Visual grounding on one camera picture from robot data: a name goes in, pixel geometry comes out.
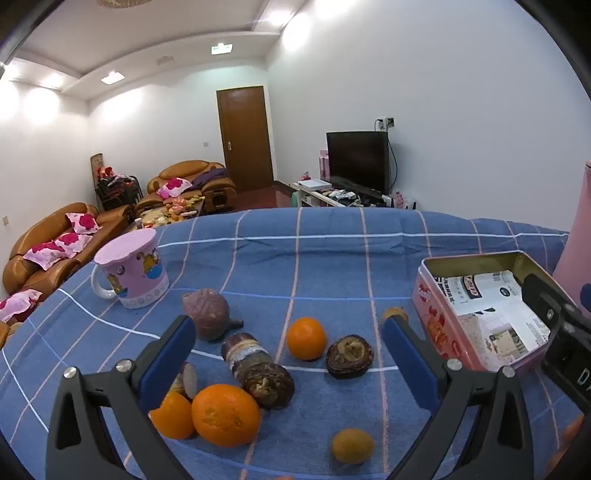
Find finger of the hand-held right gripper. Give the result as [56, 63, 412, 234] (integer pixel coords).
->
[522, 274, 579, 331]

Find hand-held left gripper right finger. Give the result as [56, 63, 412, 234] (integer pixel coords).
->
[383, 316, 536, 480]

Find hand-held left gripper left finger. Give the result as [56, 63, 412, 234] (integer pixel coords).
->
[45, 315, 197, 480]

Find pink tin box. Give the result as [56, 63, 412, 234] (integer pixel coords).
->
[412, 251, 580, 372]

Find large scarred orange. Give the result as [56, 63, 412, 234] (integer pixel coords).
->
[191, 383, 263, 448]

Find smooth medium orange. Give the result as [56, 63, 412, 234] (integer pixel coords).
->
[286, 316, 328, 361]

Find printed paper lining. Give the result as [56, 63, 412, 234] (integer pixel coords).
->
[436, 270, 552, 365]

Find pink cartoon mug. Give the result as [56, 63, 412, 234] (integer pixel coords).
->
[91, 227, 169, 309]

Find coffee table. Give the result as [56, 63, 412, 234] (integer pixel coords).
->
[134, 196, 206, 230]

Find blue checked blanket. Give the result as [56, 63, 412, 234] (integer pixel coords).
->
[0, 208, 591, 480]

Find pile of snacks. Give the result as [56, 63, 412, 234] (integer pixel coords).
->
[143, 196, 206, 227]

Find pink floral cushion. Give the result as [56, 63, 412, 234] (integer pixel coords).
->
[23, 242, 65, 271]
[48, 232, 93, 257]
[66, 212, 101, 234]
[156, 178, 192, 199]
[0, 289, 42, 324]

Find purple cloth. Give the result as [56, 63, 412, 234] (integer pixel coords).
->
[189, 167, 229, 190]

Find white television stand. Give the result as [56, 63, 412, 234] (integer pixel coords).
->
[291, 180, 398, 209]

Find black television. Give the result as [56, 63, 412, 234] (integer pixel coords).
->
[326, 131, 391, 195]

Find brown wooden door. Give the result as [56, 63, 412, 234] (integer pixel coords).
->
[216, 86, 275, 192]

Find black power cable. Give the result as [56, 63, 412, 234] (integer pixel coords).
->
[387, 127, 399, 195]

